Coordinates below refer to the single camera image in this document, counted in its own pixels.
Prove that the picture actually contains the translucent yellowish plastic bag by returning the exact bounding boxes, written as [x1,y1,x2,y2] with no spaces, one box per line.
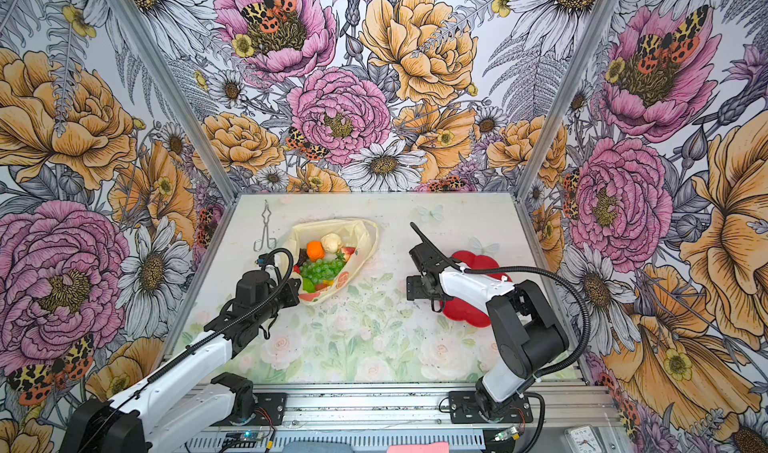
[277,218,380,304]

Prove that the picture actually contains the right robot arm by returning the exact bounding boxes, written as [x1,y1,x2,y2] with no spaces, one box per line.
[406,223,583,421]

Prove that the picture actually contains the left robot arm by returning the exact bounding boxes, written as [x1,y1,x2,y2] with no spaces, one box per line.
[60,270,301,452]

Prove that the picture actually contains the dark purple fake mangosteen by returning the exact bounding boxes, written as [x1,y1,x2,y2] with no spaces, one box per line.
[296,248,309,267]

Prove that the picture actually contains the green fake grapes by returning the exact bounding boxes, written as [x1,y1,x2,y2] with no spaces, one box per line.
[299,257,346,287]

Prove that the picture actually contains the orange fake fruit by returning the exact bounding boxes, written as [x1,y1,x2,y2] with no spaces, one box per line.
[305,240,325,262]

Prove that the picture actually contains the cream fake garlic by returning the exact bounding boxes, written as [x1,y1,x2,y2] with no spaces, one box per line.
[320,233,344,254]

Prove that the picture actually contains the red flower-shaped bowl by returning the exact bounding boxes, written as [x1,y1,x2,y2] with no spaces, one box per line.
[440,250,514,328]

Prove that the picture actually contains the metal tongs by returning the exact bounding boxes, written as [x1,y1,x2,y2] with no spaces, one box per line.
[253,200,277,252]

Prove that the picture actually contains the small circuit board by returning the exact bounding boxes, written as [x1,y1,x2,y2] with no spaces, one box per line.
[218,432,276,453]

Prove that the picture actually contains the pink cloth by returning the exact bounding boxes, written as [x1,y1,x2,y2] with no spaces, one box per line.
[386,442,450,453]

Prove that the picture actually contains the white clock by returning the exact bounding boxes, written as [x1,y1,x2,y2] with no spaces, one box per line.
[565,425,604,453]

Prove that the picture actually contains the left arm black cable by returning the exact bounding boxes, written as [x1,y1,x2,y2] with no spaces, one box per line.
[77,247,296,442]

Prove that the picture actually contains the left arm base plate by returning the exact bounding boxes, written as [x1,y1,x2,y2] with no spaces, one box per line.
[231,392,288,427]

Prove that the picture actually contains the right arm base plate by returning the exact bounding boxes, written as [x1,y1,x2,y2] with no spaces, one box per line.
[447,390,533,424]

